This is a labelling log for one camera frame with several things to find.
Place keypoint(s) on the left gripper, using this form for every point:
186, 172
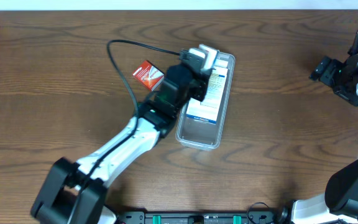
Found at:
202, 86

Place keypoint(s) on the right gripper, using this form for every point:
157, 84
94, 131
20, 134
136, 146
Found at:
324, 68

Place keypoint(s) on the red Panadol Actifast box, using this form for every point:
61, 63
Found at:
149, 75

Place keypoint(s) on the blue fever patch box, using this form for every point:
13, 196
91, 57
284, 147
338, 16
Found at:
208, 109

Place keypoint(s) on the white Panadol box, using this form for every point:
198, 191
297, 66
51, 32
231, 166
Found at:
210, 58

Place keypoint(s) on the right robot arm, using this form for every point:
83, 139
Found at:
339, 202

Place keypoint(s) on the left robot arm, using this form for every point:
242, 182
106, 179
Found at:
75, 192

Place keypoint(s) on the clear plastic container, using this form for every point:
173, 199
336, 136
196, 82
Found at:
202, 135

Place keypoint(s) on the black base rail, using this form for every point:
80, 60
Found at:
254, 216

